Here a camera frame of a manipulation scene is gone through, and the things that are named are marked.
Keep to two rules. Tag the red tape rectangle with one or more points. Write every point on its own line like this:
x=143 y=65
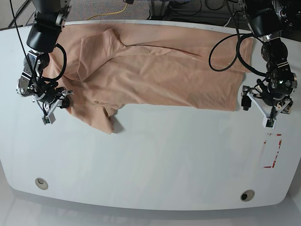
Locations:
x=270 y=150

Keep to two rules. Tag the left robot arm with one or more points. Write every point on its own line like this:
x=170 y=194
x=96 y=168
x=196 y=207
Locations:
x=265 y=26

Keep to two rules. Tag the right table grommet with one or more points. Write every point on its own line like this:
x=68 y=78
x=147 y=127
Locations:
x=247 y=195

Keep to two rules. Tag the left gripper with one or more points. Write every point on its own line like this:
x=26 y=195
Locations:
x=271 y=96

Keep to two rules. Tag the peach t-shirt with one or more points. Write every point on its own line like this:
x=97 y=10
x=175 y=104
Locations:
x=111 y=65

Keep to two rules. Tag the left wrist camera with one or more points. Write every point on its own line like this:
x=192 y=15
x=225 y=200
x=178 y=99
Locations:
x=269 y=123

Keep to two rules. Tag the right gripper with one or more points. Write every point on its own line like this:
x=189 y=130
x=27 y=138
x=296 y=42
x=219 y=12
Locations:
x=45 y=91

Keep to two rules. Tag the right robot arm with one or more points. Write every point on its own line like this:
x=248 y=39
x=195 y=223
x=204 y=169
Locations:
x=49 y=19

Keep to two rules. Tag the left table grommet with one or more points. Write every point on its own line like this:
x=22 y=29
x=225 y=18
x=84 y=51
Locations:
x=41 y=183

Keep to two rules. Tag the table grommet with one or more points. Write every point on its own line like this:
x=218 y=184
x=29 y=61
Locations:
x=247 y=195
x=41 y=183

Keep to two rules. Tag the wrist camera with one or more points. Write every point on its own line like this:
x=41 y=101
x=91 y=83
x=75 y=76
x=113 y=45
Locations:
x=269 y=123
x=48 y=119

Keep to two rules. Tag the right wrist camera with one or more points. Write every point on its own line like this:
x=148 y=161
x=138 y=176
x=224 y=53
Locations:
x=48 y=119

